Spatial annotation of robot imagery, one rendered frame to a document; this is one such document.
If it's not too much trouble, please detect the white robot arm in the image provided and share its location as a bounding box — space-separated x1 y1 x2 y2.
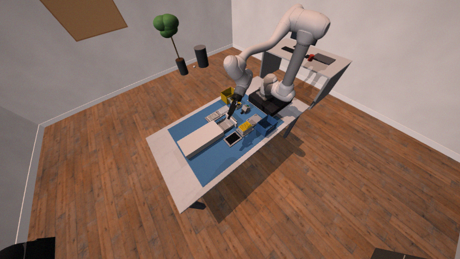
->
223 3 331 102

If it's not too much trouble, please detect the yellow open-top bin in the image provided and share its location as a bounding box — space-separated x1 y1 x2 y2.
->
220 87 235 105

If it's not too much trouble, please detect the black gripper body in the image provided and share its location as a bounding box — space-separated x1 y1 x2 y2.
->
232 93 242 105

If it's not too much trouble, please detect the dark blue bench mat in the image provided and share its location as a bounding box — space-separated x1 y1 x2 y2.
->
168 94 284 187

